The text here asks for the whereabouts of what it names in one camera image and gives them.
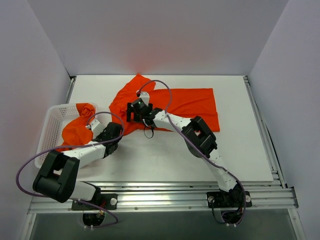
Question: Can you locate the orange t-shirt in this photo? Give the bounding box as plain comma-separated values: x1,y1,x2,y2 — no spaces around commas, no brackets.
109,74,220,135
62,103,96,146

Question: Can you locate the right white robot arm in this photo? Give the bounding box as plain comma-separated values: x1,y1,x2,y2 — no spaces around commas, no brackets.
126,98,245,207

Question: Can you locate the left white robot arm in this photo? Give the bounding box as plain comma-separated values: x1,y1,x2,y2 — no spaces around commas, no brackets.
32,122,123,210

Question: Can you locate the orange t-shirt in basket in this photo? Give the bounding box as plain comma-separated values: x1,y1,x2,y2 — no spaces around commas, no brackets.
62,103,96,146

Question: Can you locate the white plastic basket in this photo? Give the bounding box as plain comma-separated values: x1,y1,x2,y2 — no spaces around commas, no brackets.
34,102,99,169

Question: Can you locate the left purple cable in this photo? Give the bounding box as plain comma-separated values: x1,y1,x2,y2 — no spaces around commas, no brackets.
15,111,125,229

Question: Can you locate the purple cable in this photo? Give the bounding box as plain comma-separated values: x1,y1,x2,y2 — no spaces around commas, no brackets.
138,79,247,225
15,111,125,229

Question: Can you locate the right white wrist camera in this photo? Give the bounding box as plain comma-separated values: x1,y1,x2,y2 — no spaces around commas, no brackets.
136,91,150,106

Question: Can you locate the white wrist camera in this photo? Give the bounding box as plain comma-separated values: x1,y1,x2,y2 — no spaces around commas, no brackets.
136,91,150,106
85,118,105,138

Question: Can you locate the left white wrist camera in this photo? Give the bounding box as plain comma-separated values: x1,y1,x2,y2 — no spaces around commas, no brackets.
85,118,105,138

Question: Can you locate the right black thin cable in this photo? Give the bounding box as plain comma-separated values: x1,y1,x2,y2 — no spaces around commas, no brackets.
143,123,155,139

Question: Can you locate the left aluminium side rail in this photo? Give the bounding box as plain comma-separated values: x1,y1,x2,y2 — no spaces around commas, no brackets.
65,76,77,104

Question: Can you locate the aluminium side rail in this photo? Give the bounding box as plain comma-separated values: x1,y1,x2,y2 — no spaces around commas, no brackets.
65,76,77,104
243,75,287,188

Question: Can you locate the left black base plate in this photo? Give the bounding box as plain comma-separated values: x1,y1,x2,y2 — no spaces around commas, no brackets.
71,193,118,211

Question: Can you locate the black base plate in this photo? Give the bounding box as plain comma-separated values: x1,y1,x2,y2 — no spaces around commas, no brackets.
206,190,244,208
71,193,118,211

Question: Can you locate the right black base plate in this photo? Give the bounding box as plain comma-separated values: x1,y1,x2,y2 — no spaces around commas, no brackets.
206,190,244,208

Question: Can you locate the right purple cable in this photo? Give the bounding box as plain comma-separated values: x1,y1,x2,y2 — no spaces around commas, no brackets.
138,79,247,225

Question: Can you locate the right aluminium side rail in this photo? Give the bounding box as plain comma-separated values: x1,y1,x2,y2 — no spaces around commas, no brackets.
243,75,287,188

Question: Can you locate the aluminium front rail frame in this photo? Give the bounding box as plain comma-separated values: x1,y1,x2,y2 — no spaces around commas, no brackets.
27,181,299,215

